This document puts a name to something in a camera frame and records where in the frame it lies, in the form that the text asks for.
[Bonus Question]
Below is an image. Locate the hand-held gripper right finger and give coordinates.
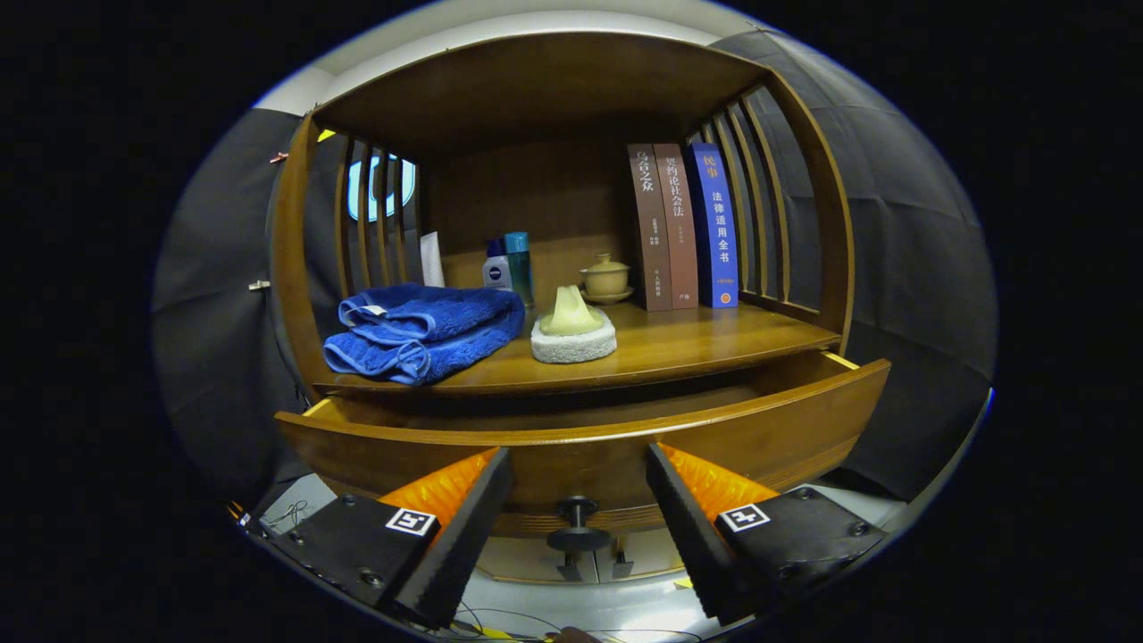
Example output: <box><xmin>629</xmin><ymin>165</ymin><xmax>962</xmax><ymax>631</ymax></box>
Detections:
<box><xmin>645</xmin><ymin>442</ymin><xmax>890</xmax><ymax>628</ymax></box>

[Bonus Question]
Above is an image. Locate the brown wooden cabinet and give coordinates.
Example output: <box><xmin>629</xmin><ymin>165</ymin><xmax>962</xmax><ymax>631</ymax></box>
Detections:
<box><xmin>271</xmin><ymin>31</ymin><xmax>856</xmax><ymax>586</ymax></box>

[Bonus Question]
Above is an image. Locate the blue book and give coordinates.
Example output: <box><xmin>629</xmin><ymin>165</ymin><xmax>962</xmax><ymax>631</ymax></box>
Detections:
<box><xmin>689</xmin><ymin>142</ymin><xmax>740</xmax><ymax>309</ymax></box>

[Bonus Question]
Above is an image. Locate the beige lidded teacup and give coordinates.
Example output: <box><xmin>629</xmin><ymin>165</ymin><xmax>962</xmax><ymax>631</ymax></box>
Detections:
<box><xmin>579</xmin><ymin>254</ymin><xmax>635</xmax><ymax>305</ymax></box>

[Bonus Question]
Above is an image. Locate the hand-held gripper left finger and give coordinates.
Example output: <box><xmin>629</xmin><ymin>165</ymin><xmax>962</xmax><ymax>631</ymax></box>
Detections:
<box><xmin>259</xmin><ymin>447</ymin><xmax>514</xmax><ymax>630</ymax></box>

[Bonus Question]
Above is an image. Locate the white lotion bottle blue cap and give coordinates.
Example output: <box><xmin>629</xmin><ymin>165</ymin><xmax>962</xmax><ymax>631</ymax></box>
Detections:
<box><xmin>482</xmin><ymin>238</ymin><xmax>514</xmax><ymax>293</ymax></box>

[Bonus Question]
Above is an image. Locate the white scrubber with yellow handle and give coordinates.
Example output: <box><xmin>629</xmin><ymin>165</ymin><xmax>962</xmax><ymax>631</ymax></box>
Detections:
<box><xmin>530</xmin><ymin>284</ymin><xmax>618</xmax><ymax>364</ymax></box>

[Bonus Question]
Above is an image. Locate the dark brown book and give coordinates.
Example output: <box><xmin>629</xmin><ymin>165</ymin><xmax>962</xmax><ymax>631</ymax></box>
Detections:
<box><xmin>627</xmin><ymin>144</ymin><xmax>673</xmax><ymax>313</ymax></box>

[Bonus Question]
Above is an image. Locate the white tube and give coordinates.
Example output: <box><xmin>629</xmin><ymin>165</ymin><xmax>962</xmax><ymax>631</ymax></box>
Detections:
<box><xmin>420</xmin><ymin>231</ymin><xmax>446</xmax><ymax>288</ymax></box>

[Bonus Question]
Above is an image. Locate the folded blue towel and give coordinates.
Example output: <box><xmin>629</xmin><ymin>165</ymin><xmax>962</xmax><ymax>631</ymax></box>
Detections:
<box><xmin>321</xmin><ymin>283</ymin><xmax>526</xmax><ymax>387</ymax></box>

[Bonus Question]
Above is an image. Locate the reddish brown book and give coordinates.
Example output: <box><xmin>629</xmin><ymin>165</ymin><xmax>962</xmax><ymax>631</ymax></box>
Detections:
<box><xmin>654</xmin><ymin>143</ymin><xmax>700</xmax><ymax>311</ymax></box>

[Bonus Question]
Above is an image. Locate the wooden cabinet door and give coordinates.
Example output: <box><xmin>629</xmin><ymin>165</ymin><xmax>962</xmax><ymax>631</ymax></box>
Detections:
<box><xmin>580</xmin><ymin>527</ymin><xmax>684</xmax><ymax>581</ymax></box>
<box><xmin>473</xmin><ymin>536</ymin><xmax>572</xmax><ymax>583</ymax></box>

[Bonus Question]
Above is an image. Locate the wooden drawer with black knob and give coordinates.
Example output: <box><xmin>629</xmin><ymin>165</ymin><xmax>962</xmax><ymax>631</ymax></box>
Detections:
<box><xmin>274</xmin><ymin>350</ymin><xmax>892</xmax><ymax>555</ymax></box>

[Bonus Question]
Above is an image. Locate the wooden countertop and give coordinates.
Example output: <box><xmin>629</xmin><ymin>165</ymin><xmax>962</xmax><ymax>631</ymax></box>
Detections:
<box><xmin>313</xmin><ymin>301</ymin><xmax>842</xmax><ymax>397</ymax></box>

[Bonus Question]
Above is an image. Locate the teal glass bottle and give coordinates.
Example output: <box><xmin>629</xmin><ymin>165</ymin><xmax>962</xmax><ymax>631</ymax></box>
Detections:
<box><xmin>504</xmin><ymin>231</ymin><xmax>535</xmax><ymax>309</ymax></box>

